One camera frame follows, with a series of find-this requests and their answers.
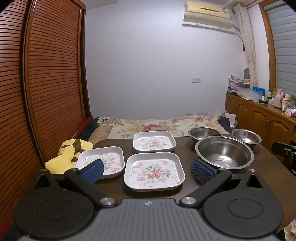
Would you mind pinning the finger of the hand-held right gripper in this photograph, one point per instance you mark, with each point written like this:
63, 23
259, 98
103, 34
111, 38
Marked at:
281, 148

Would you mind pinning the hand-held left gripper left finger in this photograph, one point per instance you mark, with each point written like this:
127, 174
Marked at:
92, 172

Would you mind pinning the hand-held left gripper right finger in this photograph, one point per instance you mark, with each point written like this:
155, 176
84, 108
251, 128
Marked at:
203, 172

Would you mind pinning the square floral plate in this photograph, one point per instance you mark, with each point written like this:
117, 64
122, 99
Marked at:
111, 157
153, 143
153, 172

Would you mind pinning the large stainless steel bowl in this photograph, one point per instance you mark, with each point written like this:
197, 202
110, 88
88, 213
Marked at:
224, 153

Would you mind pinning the small stainless steel bowl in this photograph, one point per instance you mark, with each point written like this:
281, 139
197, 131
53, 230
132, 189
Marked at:
246, 136

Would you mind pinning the medium stainless steel bowl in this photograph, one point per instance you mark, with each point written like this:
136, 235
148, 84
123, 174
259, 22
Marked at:
203, 133

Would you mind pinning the wooden cabinet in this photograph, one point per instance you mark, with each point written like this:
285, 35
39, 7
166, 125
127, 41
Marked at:
261, 120

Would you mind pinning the yellow plush toy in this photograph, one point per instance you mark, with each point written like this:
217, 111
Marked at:
60, 160

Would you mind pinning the pink tissue box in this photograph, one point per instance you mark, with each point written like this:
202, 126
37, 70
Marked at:
290, 112

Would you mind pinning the dark and red clothes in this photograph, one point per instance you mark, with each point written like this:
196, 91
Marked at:
86, 129

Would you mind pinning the cluster of small toiletry bottles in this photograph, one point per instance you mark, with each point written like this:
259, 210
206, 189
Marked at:
268, 97

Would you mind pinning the navy blue blanket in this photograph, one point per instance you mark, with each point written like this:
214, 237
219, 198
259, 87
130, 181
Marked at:
225, 124

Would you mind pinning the white paper bag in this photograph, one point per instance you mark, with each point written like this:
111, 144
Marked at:
230, 119

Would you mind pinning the blue box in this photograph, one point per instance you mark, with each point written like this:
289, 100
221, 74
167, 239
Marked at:
258, 90

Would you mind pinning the clear plastic bags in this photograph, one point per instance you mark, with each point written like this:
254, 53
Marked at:
247, 94

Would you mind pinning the floral printed cloth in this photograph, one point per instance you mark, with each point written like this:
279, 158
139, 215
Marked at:
291, 231

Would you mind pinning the floral blanket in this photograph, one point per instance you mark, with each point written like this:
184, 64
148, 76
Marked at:
150, 127

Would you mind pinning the wooden louvered wardrobe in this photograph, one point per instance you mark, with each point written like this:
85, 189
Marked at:
46, 81

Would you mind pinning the cream patterned curtain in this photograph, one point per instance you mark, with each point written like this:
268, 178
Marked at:
248, 46

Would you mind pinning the white wall switch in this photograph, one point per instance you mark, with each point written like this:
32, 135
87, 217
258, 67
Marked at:
196, 80

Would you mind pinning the wall air conditioner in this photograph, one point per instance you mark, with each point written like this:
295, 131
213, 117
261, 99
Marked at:
208, 11

